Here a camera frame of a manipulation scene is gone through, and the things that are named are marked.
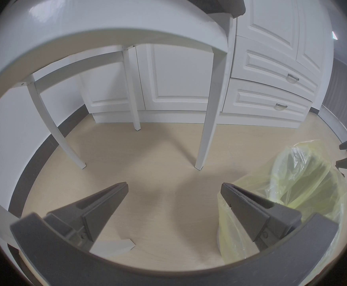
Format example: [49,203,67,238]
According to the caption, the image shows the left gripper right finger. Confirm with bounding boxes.
[220,182,303,251]

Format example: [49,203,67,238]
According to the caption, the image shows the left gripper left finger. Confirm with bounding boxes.
[46,182,129,252]

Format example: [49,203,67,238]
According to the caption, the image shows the yellow plastic bag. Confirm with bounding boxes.
[217,139,347,264]

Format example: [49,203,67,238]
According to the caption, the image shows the white trash bin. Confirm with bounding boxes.
[218,149,345,263]

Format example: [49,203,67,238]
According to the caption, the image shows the grey curtain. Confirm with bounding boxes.
[322,59,347,121]

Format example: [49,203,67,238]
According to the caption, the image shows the white wardrobe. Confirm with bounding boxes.
[78,0,335,129]

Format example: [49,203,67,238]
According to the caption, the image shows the white chair grey cushions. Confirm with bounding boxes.
[0,0,247,171]

